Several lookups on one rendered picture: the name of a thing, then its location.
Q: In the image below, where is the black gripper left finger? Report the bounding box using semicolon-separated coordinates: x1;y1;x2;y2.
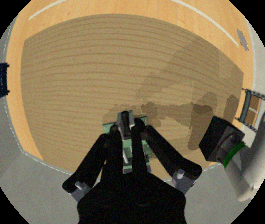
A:
62;112;124;208

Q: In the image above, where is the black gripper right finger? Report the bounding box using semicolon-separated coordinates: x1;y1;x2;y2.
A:
129;110;202;206

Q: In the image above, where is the green bench vise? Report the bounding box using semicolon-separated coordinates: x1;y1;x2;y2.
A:
102;111;152;174

